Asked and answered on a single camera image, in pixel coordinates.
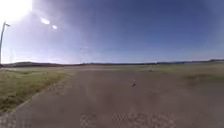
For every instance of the brown dirt path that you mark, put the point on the brown dirt path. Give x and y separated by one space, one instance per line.
110 100

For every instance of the dry grass verge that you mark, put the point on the dry grass verge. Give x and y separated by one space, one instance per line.
23 85

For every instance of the distant dark hill ridge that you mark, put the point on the distant dark hill ridge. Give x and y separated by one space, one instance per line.
30 63

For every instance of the street lamp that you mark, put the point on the street lamp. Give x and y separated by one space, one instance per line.
2 41

